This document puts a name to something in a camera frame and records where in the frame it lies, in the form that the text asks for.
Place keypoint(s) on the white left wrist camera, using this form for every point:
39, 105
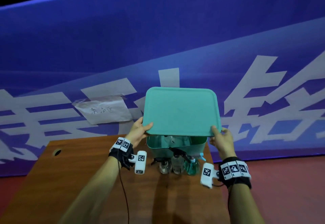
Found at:
140, 162

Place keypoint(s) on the tall clear spray bottle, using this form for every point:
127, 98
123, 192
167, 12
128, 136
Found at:
177, 165

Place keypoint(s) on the person's right forearm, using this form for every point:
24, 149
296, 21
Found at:
243, 203

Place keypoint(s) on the white paper sign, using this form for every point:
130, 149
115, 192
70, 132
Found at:
104, 109

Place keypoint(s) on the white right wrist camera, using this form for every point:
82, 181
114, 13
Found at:
207, 174

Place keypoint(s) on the teal plastic storage box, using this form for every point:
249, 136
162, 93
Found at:
158, 146

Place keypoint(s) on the person's left hand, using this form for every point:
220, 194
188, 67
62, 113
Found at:
135, 132

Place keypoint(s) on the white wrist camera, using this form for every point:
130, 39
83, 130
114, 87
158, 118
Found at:
207, 174
140, 162

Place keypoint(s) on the person's right hand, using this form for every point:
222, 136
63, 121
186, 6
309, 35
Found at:
224, 143

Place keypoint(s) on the person's right thumb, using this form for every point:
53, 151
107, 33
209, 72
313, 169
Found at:
215, 131

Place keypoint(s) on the small clear spray bottle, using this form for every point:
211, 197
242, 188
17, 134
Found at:
164, 168

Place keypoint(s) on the black wristband with markers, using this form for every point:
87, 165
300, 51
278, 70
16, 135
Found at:
234, 170
121, 148

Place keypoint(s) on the blue banner with white print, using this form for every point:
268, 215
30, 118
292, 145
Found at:
127, 40

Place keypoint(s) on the teal liquid spray bottle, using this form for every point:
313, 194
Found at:
193, 168

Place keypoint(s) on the black right wristband with markers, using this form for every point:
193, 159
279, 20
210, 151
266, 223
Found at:
234, 170

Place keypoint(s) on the teal plastic lid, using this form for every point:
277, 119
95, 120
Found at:
181, 110

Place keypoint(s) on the person's left thumb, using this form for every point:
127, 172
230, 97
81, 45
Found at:
148, 126

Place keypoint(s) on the person's left forearm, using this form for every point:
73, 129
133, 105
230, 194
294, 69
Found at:
95, 190

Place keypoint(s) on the black left wristband with markers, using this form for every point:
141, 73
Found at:
121, 148

